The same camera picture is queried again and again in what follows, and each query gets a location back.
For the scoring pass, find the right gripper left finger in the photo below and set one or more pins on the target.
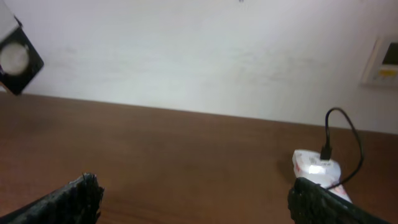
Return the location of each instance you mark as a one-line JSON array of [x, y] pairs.
[[78, 202]]

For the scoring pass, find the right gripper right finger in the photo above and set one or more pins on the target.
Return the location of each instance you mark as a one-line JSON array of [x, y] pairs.
[[309, 203]]

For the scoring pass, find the black smartphone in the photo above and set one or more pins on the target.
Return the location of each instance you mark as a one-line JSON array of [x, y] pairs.
[[20, 62]]

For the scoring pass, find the white power strip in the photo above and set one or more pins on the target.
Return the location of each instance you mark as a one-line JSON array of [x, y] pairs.
[[300, 160]]

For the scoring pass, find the white USB wall charger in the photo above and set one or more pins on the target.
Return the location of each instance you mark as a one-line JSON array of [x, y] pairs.
[[325, 173]]

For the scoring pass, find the white wall control panel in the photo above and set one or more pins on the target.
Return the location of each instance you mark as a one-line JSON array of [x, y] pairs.
[[381, 68]]

